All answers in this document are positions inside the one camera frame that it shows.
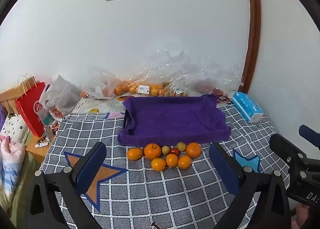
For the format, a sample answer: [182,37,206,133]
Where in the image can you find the bumpy orange tangerine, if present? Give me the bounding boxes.
[185,142,202,158]

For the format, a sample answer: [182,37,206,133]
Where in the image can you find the small orange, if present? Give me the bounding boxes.
[177,155,192,169]
[165,153,178,167]

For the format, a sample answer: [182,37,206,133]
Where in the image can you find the yellow-green round fruit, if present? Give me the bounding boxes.
[176,142,187,152]

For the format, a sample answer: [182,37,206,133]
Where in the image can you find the small red apple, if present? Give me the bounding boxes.
[169,148,180,156]

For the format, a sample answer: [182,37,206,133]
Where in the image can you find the small yellow-green fruit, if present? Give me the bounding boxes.
[162,146,170,155]

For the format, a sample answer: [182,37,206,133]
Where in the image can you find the smooth orange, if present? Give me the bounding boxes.
[151,158,167,172]

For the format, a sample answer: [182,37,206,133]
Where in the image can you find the orange tangerine with stem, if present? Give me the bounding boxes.
[144,143,162,160]

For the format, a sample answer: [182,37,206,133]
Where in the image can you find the oval orange kumquat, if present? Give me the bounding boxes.
[126,147,143,161]

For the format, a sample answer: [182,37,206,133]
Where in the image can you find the clear bag red fruits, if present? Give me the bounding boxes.
[188,63,243,99]

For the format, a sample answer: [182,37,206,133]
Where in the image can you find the person's right hand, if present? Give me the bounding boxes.
[291,203,309,229]

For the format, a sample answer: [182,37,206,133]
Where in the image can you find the wooden bedside table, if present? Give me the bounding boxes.
[26,131,55,164]

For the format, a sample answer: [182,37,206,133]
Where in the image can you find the pink plush toy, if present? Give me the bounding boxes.
[1,135,25,197]

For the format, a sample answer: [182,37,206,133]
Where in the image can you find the blue tissue pack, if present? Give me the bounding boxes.
[232,92,264,123]

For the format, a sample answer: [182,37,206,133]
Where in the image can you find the white spotted pillow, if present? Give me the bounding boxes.
[1,115,28,143]

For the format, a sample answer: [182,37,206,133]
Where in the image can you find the red paper shopping bag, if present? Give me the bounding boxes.
[15,74,52,137]

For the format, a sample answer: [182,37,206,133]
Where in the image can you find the white plastic bag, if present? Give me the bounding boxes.
[40,75,81,121]

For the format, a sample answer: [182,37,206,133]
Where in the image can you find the purple towel covered tray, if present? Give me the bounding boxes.
[118,95,231,146]

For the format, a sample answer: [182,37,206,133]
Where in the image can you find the fruit printed carton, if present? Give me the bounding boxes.
[72,98,125,113]

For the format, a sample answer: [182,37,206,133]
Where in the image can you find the clear bag of kumquats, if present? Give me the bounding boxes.
[127,49,198,97]

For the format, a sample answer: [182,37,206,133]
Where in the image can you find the clear bag of oranges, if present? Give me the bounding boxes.
[81,66,129,100]

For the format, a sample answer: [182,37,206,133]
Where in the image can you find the brown wooden door frame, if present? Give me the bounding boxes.
[239,0,261,93]

